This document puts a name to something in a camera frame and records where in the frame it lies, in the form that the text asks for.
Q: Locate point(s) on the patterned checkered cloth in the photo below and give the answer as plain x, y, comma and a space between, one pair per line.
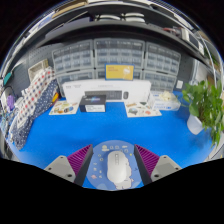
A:
33, 100

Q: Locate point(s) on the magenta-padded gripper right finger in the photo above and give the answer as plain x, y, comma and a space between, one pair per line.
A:
165, 167

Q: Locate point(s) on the dark shelf unit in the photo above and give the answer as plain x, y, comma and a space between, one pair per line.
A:
100, 28

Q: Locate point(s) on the small black box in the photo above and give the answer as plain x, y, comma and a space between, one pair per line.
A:
92, 104

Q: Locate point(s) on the white sticker sheet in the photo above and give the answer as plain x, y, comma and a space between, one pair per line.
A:
64, 108
142, 110

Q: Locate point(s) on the white and blue glove box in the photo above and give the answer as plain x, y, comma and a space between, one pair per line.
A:
163, 104

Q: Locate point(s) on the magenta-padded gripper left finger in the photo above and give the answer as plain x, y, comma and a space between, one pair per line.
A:
61, 168

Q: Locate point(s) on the grey computer mouse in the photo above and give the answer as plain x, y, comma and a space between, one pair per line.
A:
116, 166

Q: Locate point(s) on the green plant in white pot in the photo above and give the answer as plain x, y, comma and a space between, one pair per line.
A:
203, 103

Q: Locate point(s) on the long white keyboard box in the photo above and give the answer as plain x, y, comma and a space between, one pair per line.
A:
75, 88

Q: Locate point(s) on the white mesh basket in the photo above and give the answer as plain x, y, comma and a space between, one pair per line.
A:
38, 70

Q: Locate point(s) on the yellow card box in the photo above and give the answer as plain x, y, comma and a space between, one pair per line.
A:
119, 72

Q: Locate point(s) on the round blue rabbit mouse pad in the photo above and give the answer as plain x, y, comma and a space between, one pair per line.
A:
100, 156

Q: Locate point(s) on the white wall socket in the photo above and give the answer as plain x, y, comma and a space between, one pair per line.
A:
179, 84

